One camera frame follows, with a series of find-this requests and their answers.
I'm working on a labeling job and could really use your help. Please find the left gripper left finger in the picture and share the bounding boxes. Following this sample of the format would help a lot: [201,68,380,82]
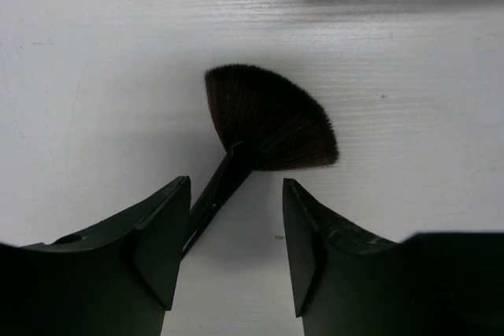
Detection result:
[1,176,191,335]

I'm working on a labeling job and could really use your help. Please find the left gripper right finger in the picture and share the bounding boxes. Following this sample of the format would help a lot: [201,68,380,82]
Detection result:
[283,179,503,335]

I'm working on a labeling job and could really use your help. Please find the black fan makeup brush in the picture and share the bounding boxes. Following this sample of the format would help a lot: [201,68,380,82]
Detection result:
[182,64,339,255]

